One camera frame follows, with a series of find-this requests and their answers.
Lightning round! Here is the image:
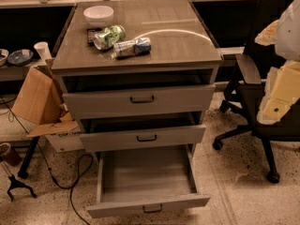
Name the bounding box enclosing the grey bottom drawer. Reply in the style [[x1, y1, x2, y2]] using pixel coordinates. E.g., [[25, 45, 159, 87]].
[[87, 144, 210, 218]]

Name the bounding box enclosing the grey drawer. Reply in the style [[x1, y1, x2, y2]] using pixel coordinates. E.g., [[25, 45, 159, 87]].
[[63, 71, 215, 119], [87, 144, 210, 218], [80, 112, 205, 152]]

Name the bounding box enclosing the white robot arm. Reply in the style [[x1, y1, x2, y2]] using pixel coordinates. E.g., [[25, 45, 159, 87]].
[[254, 0, 300, 125]]

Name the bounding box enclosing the grey top drawer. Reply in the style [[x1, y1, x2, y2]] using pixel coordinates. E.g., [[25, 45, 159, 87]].
[[63, 71, 215, 119]]

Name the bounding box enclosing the grey drawer cabinet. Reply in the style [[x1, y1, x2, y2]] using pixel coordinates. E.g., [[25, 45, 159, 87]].
[[52, 0, 222, 152]]

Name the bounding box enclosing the grey middle drawer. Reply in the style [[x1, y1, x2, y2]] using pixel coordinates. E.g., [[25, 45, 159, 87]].
[[80, 112, 205, 152]]

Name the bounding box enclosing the black office chair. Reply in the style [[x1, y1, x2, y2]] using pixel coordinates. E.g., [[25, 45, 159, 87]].
[[213, 0, 300, 183]]

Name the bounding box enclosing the blue white crushed can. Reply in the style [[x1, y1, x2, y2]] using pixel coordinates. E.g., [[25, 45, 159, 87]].
[[113, 37, 151, 58]]

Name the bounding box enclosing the green crushed can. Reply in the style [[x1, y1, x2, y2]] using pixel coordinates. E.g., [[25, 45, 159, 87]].
[[93, 24, 126, 51]]

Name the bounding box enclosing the white bowl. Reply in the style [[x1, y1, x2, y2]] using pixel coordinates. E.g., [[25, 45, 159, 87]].
[[83, 6, 114, 27]]

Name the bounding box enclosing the white printed box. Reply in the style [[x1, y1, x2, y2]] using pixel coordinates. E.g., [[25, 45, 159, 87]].
[[46, 128, 83, 153]]

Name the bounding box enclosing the white paper cup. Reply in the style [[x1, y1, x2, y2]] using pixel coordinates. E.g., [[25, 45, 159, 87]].
[[34, 41, 52, 60]]

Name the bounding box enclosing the brown cardboard box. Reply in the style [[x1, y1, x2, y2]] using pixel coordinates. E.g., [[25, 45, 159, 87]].
[[12, 59, 78, 138]]

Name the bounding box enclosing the dark blue plate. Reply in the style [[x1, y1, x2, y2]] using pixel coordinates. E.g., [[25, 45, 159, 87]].
[[7, 49, 34, 67]]

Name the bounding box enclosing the black stand leg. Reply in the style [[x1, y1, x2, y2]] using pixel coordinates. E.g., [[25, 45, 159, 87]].
[[18, 137, 39, 179]]

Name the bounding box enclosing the grey bowl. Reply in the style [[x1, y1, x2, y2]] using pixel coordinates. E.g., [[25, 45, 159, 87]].
[[0, 49, 9, 67]]

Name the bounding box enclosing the brown cylindrical container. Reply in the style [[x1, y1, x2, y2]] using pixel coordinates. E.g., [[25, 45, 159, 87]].
[[0, 142, 22, 166]]

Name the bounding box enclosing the black tripod foot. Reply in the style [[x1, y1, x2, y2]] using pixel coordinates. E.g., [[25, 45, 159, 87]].
[[0, 156, 38, 203]]

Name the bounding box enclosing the black cable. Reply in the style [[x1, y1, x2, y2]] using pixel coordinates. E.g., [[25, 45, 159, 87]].
[[0, 97, 94, 225]]

